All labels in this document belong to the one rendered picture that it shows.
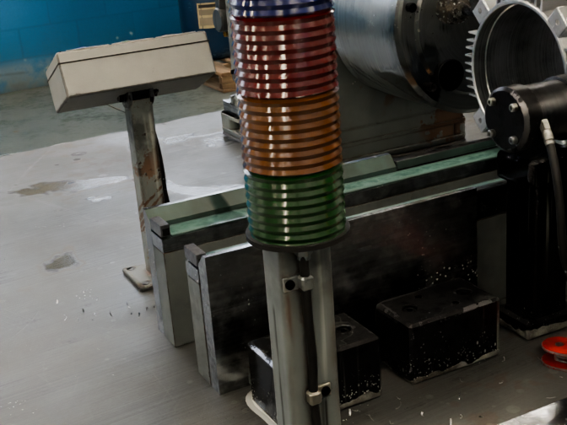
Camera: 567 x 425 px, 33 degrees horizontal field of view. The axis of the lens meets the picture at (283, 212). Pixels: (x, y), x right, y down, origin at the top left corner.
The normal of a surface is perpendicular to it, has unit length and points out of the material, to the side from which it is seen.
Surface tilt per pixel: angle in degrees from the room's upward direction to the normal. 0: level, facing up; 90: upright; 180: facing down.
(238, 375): 90
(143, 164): 90
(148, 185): 90
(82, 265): 0
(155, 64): 65
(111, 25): 90
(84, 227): 0
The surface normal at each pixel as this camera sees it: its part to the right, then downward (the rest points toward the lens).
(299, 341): 0.46, 0.27
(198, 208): 0.27, -0.48
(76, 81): 0.39, -0.14
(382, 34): -0.88, 0.25
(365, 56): -0.80, 0.54
